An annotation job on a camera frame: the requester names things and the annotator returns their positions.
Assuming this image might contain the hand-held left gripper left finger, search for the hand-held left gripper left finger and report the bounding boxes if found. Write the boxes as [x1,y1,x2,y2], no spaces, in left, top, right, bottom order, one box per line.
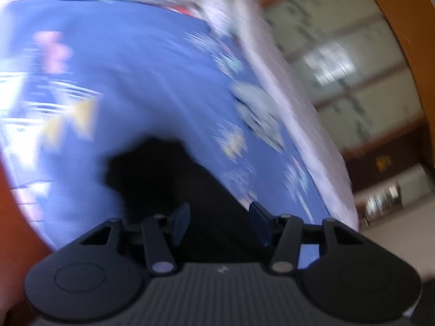
[80,202,191,275]

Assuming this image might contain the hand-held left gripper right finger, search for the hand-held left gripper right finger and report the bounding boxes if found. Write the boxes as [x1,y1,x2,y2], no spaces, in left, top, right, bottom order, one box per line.
[249,202,365,275]

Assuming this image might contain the black pants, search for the black pants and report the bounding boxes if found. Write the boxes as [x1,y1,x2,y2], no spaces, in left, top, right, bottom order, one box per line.
[104,136,276,264]

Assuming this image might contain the blue printed blanket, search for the blue printed blanket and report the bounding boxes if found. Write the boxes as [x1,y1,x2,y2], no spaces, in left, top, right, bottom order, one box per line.
[0,0,322,268]

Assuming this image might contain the light pink bed sheet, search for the light pink bed sheet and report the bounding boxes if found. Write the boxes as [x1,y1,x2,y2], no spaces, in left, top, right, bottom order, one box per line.
[200,0,361,231]

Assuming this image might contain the orange wooden bed frame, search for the orange wooden bed frame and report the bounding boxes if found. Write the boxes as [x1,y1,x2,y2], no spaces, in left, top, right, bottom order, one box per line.
[353,0,435,191]

